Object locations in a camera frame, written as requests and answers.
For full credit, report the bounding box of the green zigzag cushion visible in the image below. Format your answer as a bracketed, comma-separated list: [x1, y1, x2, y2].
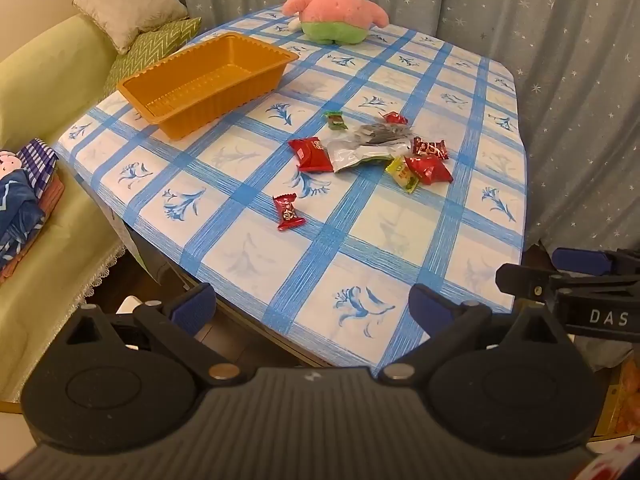
[102, 16, 203, 101]

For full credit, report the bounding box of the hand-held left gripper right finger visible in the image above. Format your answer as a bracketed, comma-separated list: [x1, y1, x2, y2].
[377, 283, 576, 386]

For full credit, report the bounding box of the purple checked cushion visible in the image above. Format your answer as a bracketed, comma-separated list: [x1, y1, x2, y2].
[17, 137, 61, 201]

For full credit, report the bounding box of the red white packet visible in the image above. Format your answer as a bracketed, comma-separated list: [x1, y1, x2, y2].
[575, 440, 640, 480]

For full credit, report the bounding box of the pink starfish plush toy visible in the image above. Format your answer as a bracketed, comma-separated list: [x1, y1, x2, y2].
[282, 0, 390, 45]

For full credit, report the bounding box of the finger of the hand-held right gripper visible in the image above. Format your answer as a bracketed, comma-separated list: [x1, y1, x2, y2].
[496, 263, 640, 302]
[552, 247, 640, 277]

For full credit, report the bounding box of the yellow candy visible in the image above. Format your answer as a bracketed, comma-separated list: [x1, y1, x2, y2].
[385, 156, 420, 194]

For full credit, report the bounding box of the dark blue printed cushion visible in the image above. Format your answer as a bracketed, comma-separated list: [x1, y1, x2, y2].
[0, 150, 48, 271]

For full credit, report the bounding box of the red twisted candy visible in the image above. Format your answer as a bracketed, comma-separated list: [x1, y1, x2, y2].
[272, 192, 307, 232]

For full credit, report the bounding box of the clear packet of dark snack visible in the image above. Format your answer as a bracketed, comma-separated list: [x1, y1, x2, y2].
[347, 121, 416, 147]

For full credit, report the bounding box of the green covered sofa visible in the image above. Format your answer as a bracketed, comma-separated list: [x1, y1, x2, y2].
[0, 12, 136, 406]

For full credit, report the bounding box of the large red snack packet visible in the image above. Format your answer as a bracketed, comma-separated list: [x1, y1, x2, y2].
[288, 136, 334, 174]

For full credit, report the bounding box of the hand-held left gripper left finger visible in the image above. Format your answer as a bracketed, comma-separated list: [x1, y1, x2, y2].
[66, 283, 256, 387]

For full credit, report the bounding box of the yellow cardboard box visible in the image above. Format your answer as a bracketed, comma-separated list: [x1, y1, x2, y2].
[595, 355, 640, 441]

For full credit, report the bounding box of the silver green snack packet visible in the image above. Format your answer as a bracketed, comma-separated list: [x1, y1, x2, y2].
[326, 139, 412, 175]

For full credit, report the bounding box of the dark red candy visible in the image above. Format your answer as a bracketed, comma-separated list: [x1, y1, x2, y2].
[412, 136, 449, 162]

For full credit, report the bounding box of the orange plastic tray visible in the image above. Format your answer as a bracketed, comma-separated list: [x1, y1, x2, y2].
[116, 31, 300, 141]

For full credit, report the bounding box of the blue plaid clothes pile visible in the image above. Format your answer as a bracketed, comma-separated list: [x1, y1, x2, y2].
[0, 180, 66, 281]

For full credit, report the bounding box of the beige cushion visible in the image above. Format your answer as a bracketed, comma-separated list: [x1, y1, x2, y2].
[72, 0, 188, 55]

